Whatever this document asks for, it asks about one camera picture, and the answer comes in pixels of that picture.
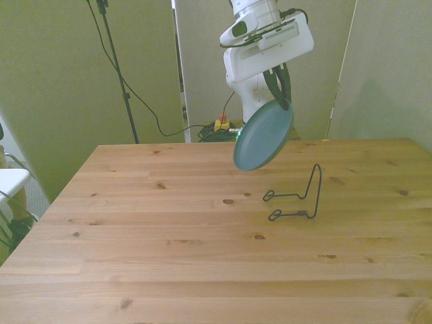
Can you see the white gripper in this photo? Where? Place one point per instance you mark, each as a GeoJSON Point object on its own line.
{"type": "Point", "coordinates": [270, 59]}

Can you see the teal green plate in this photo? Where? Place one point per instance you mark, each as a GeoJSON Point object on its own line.
{"type": "Point", "coordinates": [261, 138]}

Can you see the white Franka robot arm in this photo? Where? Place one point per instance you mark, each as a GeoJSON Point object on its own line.
{"type": "Point", "coordinates": [253, 10]}

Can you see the yellow emergency stop button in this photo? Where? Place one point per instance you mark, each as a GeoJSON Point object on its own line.
{"type": "Point", "coordinates": [222, 125]}

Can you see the beige partition panel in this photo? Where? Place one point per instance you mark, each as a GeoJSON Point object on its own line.
{"type": "Point", "coordinates": [202, 67]}
{"type": "Point", "coordinates": [50, 84]}
{"type": "Point", "coordinates": [388, 74]}

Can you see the white chair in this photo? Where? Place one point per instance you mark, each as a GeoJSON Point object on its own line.
{"type": "Point", "coordinates": [10, 182]}

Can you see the black shoe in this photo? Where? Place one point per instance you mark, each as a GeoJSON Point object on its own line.
{"type": "Point", "coordinates": [20, 226]}

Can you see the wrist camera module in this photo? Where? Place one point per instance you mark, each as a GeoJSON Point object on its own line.
{"type": "Point", "coordinates": [280, 33]}

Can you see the black camera stand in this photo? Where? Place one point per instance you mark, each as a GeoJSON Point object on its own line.
{"type": "Point", "coordinates": [117, 64]}

